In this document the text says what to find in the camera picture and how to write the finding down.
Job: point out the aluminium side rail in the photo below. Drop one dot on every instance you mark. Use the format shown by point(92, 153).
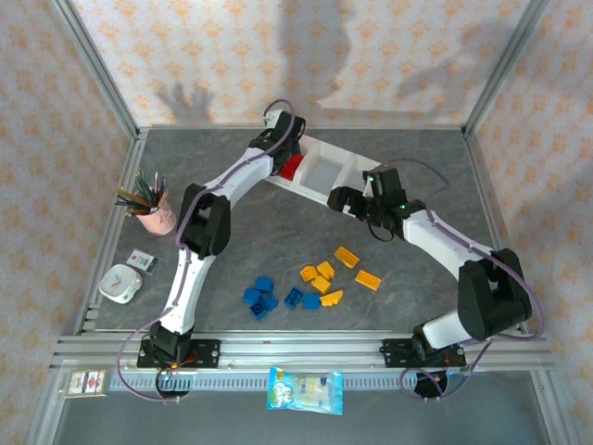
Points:
point(132, 162)
point(477, 162)

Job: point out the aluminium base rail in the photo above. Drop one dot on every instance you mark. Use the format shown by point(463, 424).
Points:
point(301, 350)

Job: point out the white alarm clock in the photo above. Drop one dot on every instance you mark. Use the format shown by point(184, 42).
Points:
point(120, 283)

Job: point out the red white card box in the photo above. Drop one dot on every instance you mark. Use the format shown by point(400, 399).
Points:
point(85, 384)

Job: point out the pink pencil cup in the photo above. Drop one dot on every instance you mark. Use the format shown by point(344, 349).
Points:
point(160, 222)

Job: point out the aluminium frame post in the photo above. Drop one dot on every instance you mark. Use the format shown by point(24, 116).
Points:
point(97, 69)
point(551, 408)
point(502, 69)
point(46, 408)

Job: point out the green pencil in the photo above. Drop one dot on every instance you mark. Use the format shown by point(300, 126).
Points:
point(144, 185)

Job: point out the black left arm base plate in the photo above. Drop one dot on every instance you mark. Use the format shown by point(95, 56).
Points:
point(206, 354)

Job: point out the small card packet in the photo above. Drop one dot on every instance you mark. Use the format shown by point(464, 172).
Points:
point(142, 262)

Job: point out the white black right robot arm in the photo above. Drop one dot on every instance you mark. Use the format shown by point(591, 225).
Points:
point(440, 241)

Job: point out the red lego brick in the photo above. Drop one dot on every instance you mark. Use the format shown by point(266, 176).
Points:
point(294, 162)
point(287, 174)

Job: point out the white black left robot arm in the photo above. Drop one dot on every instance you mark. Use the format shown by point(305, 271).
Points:
point(185, 287)

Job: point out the blue white snack bag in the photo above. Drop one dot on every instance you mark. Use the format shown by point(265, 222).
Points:
point(303, 389)

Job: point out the yellow blocks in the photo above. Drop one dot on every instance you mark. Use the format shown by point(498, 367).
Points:
point(324, 174)

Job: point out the dark blue pencil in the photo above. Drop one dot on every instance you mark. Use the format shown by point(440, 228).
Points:
point(159, 185)

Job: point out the blue lego brick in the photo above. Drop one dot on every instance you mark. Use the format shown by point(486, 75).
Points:
point(258, 310)
point(252, 295)
point(311, 301)
point(264, 283)
point(293, 297)
point(271, 302)

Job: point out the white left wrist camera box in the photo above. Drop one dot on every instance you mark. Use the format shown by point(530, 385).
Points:
point(269, 119)

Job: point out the sloped yellow lego brick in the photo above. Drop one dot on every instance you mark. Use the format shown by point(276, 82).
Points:
point(331, 298)

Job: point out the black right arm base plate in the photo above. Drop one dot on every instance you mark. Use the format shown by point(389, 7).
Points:
point(396, 354)

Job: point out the yellow pencil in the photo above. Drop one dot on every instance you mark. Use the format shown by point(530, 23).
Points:
point(131, 196)
point(127, 202)

